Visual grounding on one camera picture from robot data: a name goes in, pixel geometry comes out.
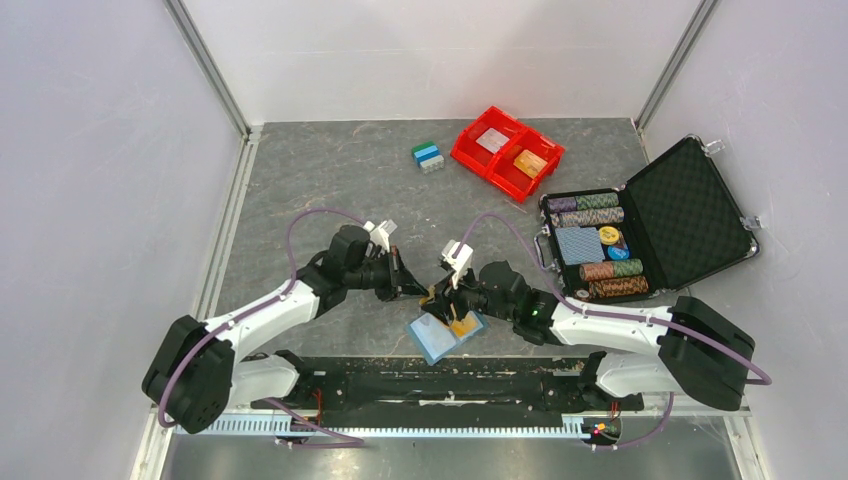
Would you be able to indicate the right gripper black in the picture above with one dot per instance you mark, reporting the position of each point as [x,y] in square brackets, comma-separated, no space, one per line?
[441,306]

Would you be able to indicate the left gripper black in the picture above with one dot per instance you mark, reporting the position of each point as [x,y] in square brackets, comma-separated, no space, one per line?
[400,281]

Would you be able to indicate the blue card holder wallet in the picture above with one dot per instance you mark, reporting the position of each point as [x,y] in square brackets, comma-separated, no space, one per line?
[434,341]

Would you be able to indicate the orange credit card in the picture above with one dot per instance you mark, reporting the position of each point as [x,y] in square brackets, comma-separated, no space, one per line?
[464,324]
[529,163]

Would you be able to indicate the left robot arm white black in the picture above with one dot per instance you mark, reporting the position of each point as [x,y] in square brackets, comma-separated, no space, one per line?
[202,368]

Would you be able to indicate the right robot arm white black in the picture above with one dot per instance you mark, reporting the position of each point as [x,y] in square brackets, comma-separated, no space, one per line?
[687,348]

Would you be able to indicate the blue playing card deck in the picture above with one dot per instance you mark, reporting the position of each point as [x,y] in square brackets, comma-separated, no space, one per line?
[579,245]

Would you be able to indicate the stacked green blue white blocks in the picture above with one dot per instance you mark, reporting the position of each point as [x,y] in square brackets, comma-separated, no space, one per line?
[428,157]

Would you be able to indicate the orange green chip row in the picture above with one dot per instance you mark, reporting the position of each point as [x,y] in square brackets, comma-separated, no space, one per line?
[610,270]

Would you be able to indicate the purple green chip row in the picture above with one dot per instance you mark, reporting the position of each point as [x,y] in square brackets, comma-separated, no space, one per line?
[582,202]

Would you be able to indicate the red divided plastic bin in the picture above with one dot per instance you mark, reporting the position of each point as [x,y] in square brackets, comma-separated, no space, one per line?
[498,169]

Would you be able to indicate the yellow dealer chip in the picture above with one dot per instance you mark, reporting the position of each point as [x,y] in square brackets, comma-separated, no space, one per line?
[609,235]

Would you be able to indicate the blue dealer chip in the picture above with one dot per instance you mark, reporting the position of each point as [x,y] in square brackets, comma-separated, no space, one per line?
[618,252]

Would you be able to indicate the orange brown chip row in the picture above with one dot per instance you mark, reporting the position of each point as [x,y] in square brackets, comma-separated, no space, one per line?
[613,288]

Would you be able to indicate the purple brown chip row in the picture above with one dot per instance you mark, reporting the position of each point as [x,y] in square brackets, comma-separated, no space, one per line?
[590,217]

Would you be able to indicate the black poker chip case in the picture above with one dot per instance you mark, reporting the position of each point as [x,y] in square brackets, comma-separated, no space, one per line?
[681,221]

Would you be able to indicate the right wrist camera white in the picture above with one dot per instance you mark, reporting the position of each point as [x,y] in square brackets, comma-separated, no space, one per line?
[457,257]

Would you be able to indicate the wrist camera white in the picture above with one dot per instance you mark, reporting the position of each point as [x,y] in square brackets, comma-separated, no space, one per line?
[457,257]
[379,233]

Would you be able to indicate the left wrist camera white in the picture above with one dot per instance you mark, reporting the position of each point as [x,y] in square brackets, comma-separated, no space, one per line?
[379,233]

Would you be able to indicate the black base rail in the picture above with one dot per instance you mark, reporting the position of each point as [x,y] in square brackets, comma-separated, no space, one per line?
[455,393]

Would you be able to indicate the aluminium frame post left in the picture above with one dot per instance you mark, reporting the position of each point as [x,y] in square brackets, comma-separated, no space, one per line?
[203,56]

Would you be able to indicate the aluminium frame post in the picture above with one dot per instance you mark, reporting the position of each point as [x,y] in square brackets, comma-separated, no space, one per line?
[203,56]
[695,27]

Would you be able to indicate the aluminium frame post right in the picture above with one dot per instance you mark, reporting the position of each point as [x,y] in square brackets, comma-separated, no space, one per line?
[695,27]

